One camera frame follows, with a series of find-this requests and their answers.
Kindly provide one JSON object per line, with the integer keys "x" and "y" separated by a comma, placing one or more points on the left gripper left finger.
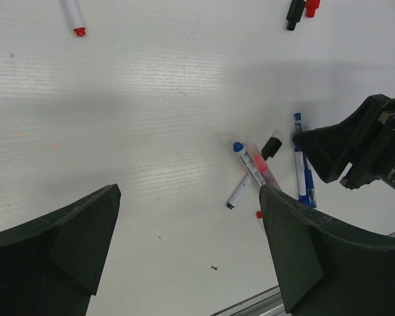
{"x": 52, "y": 265}

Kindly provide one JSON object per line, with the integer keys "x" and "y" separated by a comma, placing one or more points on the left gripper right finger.
{"x": 323, "y": 265}

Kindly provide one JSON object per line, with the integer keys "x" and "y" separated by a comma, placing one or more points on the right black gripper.
{"x": 358, "y": 150}

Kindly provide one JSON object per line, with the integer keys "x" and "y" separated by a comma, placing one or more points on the black marker cap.
{"x": 294, "y": 14}

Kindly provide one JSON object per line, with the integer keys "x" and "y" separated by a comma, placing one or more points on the red transparent pen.
{"x": 262, "y": 165}

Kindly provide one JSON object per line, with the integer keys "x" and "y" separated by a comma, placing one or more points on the blue tipped white pen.
{"x": 243, "y": 154}

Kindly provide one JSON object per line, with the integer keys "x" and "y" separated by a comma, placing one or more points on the black cap marker centre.
{"x": 269, "y": 150}

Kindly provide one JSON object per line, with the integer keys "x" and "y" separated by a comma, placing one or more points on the aluminium rail frame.
{"x": 268, "y": 302}

